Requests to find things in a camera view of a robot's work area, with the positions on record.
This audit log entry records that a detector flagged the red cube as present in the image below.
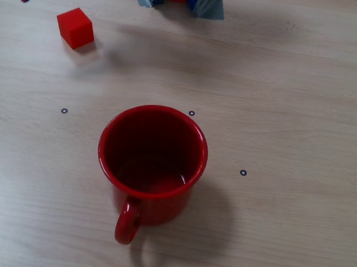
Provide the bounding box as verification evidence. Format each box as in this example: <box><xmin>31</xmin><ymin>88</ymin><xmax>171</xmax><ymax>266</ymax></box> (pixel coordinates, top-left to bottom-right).
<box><xmin>51</xmin><ymin>4</ymin><xmax>100</xmax><ymax>54</ymax></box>

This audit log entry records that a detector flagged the red enamel mug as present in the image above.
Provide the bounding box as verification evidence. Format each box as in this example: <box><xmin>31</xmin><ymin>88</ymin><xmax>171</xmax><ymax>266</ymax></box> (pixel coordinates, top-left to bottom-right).
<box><xmin>82</xmin><ymin>95</ymin><xmax>216</xmax><ymax>257</ymax></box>

